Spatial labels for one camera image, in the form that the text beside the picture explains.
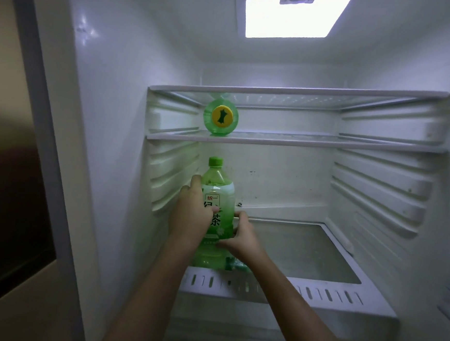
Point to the person's left thumb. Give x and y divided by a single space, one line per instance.
213 210

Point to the dark brown cabinet panel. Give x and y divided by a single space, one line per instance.
6 182

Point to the white refrigerator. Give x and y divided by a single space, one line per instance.
111 89

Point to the person's right thumb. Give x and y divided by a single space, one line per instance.
241 219

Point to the refrigerator ceiling light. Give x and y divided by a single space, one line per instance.
295 16

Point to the green tea bottle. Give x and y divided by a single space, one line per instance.
219 183

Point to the glass refrigerator shelf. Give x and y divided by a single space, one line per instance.
293 98
289 139

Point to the person's right hand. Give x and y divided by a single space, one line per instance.
244 242

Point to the person's left hand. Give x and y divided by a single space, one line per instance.
188 216

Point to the person's left forearm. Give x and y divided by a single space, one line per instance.
149 298

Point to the clear crisper drawer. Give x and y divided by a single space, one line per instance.
236 328

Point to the green bottle with yellow cap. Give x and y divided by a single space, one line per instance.
220 116

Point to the glass crisper cover shelf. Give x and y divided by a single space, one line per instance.
319 261

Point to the person's right forearm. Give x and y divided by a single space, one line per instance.
295 317

